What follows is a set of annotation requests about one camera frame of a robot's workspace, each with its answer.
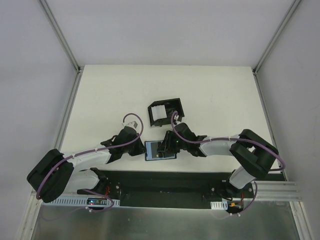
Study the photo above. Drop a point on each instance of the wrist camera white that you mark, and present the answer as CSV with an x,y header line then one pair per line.
x,y
131,124
176,120

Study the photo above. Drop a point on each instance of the right aluminium frame post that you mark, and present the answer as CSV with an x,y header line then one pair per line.
x,y
294,6

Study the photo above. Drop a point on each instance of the left aluminium frame post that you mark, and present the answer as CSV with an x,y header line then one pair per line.
x,y
59,34

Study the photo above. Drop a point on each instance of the white cards stack in tray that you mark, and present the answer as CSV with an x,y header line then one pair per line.
x,y
158,112

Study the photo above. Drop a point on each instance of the blue leather card holder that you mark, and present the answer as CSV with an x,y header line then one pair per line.
x,y
151,151

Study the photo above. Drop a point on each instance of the aluminium frame post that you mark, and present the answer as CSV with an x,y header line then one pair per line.
x,y
294,6
59,34

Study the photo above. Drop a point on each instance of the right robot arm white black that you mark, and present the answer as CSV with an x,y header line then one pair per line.
x,y
255,155

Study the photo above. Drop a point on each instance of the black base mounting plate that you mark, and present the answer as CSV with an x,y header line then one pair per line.
x,y
118,175

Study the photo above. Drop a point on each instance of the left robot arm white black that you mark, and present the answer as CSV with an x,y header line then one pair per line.
x,y
79,173

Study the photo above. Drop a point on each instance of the right white cable duct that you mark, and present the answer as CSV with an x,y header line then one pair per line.
x,y
219,205

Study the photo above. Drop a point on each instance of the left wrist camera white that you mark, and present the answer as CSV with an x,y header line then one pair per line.
x,y
131,124

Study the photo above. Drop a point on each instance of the black plastic card tray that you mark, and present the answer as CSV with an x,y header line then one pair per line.
x,y
171,106

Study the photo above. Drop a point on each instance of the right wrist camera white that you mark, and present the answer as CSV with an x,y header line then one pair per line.
x,y
176,120

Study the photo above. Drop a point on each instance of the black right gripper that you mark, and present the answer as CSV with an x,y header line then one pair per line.
x,y
166,144

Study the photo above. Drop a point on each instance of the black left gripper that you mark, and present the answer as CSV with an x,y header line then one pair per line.
x,y
136,147

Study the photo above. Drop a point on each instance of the left white cable duct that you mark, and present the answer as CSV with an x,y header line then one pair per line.
x,y
83,201

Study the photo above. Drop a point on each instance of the white cable duct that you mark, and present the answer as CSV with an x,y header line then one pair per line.
x,y
219,205
83,201

